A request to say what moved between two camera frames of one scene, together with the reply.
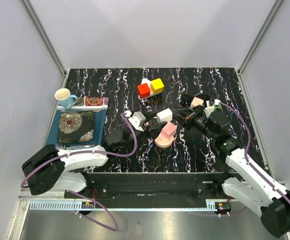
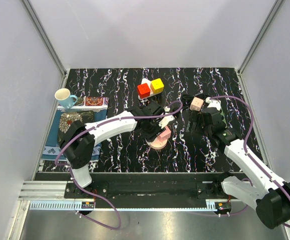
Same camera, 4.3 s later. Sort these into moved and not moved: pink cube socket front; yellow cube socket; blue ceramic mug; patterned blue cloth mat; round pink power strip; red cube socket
Moved: pink cube socket front; round pink power strip
Not moved: blue ceramic mug; red cube socket; yellow cube socket; patterned blue cloth mat
